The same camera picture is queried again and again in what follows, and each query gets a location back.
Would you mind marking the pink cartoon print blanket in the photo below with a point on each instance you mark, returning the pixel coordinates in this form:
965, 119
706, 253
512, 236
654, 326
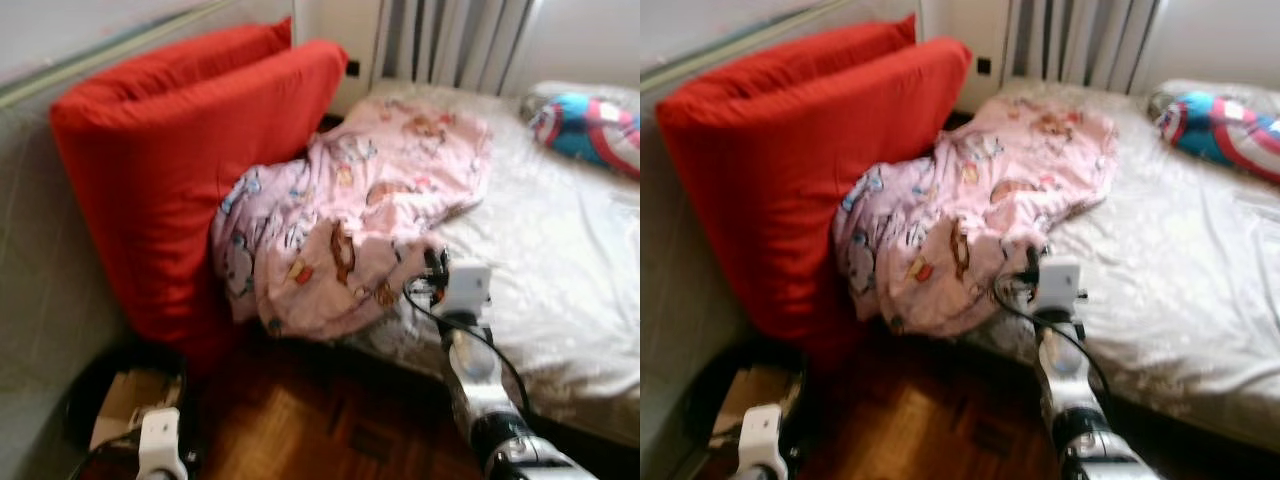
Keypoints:
350, 220
970, 215

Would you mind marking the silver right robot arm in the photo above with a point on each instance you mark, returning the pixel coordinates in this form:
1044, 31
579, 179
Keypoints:
1070, 385
480, 390

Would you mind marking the bed with grey floral sheet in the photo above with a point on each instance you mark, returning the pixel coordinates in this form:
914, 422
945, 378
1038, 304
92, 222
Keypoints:
1190, 260
560, 260

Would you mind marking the red white blue bolster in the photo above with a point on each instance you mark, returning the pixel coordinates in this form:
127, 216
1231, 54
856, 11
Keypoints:
1230, 130
590, 130

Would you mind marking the grey-green mattress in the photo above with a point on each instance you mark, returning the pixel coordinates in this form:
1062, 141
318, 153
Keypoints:
40, 220
670, 250

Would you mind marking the grey curtain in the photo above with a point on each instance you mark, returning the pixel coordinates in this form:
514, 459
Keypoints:
450, 40
1080, 40

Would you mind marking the large red cushion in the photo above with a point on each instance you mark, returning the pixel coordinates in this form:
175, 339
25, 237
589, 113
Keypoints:
790, 180
170, 180

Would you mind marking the thin red cushion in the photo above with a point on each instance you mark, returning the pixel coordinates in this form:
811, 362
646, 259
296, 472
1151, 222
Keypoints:
220, 50
850, 45

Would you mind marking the black waste bin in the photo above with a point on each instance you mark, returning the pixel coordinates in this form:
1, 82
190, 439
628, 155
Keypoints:
75, 410
700, 410

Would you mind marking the brown cardboard scrap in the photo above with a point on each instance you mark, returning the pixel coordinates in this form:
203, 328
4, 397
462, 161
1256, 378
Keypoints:
750, 395
130, 395

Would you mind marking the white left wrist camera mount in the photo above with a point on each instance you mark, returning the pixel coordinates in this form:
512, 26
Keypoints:
760, 438
162, 440

